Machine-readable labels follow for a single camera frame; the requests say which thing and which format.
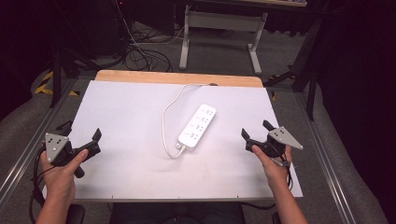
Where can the black chair armrest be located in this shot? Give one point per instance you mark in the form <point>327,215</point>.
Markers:
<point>76,214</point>

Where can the white metal desk frame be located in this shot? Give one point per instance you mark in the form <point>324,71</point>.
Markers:
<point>222,21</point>

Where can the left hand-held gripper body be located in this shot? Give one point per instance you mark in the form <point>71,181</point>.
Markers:
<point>57,146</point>

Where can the black metal stand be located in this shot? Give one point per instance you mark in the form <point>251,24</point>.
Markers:
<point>311,84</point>
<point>56,77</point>

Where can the white power strip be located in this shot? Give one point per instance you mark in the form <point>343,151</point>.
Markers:
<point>196,126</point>

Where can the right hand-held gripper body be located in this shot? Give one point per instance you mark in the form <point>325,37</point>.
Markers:
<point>285,137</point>

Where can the yellow black floor tape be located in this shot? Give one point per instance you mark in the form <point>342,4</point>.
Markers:
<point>45,85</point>

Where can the person's left hand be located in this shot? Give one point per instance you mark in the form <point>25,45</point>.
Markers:
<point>59,182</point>

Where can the aluminium rail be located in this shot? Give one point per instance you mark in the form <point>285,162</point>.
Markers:
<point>327,161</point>
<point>29,152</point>

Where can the white board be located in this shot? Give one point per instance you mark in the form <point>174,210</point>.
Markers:
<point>130,124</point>

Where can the person's right hand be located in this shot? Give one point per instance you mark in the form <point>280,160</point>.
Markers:
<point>275,171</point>

